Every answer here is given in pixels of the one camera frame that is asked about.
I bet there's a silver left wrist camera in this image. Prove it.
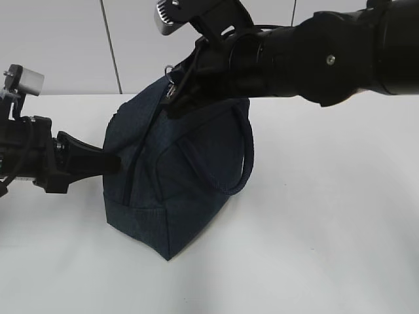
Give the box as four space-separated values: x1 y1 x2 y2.
3 64 45 96

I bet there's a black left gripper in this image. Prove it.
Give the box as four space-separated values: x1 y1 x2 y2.
1 116 121 193

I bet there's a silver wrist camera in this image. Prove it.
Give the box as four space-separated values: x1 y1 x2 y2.
3 64 45 96
155 0 253 36

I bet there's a silver zipper pull ring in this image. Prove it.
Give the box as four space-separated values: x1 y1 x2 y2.
163 63 179 99

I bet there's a dark blue insulated lunch bag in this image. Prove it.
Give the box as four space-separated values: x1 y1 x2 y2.
103 78 254 260

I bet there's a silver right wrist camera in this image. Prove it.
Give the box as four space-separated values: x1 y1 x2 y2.
155 0 253 36

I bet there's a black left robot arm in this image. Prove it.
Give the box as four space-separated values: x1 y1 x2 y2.
1 116 121 196

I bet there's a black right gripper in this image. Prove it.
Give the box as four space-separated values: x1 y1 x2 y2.
162 32 249 119

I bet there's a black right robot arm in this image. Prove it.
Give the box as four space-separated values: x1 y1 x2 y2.
155 1 418 117

